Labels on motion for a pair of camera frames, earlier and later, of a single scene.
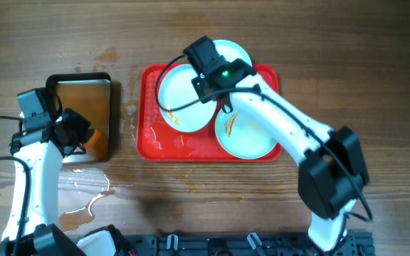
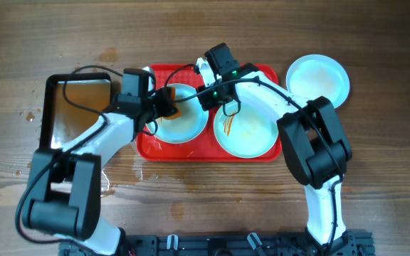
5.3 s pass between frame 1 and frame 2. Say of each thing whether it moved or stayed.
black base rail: stayed
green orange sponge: moved
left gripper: moved
